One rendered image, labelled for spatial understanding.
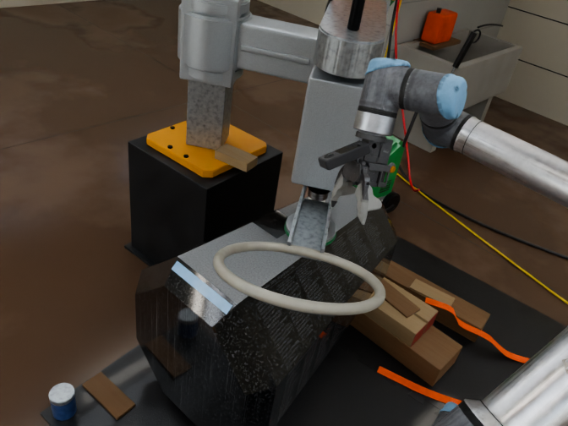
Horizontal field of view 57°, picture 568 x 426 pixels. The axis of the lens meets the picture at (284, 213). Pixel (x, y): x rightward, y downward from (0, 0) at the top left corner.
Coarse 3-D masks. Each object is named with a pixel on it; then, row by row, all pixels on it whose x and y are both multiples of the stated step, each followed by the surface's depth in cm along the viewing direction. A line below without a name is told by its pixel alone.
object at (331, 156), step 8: (352, 144) 121; (360, 144) 119; (368, 144) 118; (336, 152) 119; (344, 152) 117; (352, 152) 117; (360, 152) 118; (368, 152) 119; (320, 160) 118; (328, 160) 116; (336, 160) 116; (344, 160) 117; (352, 160) 118; (328, 168) 116
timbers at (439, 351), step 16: (400, 272) 318; (464, 304) 303; (352, 320) 290; (368, 320) 282; (448, 320) 300; (464, 320) 293; (480, 320) 294; (368, 336) 286; (384, 336) 277; (432, 336) 276; (448, 336) 277; (464, 336) 297; (400, 352) 273; (416, 352) 265; (432, 352) 267; (448, 352) 268; (416, 368) 269; (432, 368) 261; (448, 368) 273; (432, 384) 265
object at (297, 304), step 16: (224, 256) 147; (320, 256) 168; (336, 256) 166; (224, 272) 134; (352, 272) 161; (368, 272) 156; (240, 288) 128; (256, 288) 127; (384, 288) 146; (272, 304) 125; (288, 304) 124; (304, 304) 124; (320, 304) 125; (336, 304) 126; (352, 304) 128; (368, 304) 131
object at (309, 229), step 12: (300, 204) 188; (312, 204) 197; (324, 204) 198; (300, 216) 189; (312, 216) 190; (324, 216) 191; (300, 228) 182; (312, 228) 183; (324, 228) 185; (288, 240) 168; (300, 240) 177; (312, 240) 178; (324, 240) 171
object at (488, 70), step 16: (464, 32) 528; (400, 48) 457; (416, 48) 473; (448, 48) 520; (480, 48) 532; (496, 48) 521; (512, 48) 498; (416, 64) 452; (432, 64) 441; (448, 64) 432; (464, 64) 435; (480, 64) 453; (496, 64) 480; (512, 64) 511; (480, 80) 471; (496, 80) 501; (480, 96) 491; (400, 112) 494; (480, 112) 538; (400, 128) 500; (416, 128) 488; (416, 144) 493
